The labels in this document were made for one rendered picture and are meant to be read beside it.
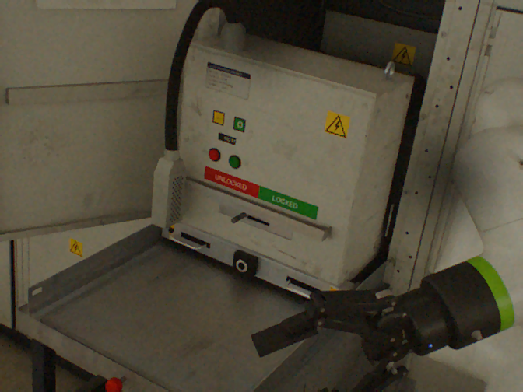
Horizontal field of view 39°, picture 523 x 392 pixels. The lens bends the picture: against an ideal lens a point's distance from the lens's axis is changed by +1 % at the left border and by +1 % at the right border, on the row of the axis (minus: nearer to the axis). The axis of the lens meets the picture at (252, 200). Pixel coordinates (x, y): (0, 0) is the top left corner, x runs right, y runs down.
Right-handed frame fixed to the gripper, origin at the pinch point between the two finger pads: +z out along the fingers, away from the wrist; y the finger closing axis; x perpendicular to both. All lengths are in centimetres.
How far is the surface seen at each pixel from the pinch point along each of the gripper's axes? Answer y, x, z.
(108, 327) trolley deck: -44, -67, 25
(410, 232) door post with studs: -57, -73, -50
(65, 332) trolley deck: -40, -67, 34
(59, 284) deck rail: -38, -81, 33
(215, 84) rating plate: -14, -99, -17
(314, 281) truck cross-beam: -55, -68, -22
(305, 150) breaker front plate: -26, -79, -30
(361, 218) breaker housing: -44, -70, -37
